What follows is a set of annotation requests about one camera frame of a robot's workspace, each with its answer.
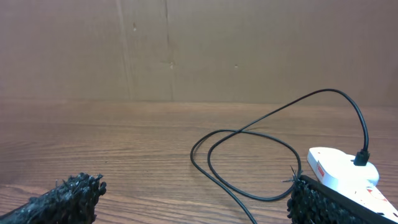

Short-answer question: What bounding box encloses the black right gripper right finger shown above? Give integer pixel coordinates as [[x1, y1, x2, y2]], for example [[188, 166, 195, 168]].
[[287, 172, 397, 224]]

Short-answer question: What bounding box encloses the white power strip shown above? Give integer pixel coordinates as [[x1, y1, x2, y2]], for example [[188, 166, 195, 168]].
[[307, 147, 397, 223]]

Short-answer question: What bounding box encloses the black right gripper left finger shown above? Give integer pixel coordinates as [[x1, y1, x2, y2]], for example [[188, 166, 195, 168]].
[[1, 172, 106, 224]]

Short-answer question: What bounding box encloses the white charger plug adapter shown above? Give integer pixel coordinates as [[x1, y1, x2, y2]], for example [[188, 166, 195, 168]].
[[318, 152, 379, 188]]

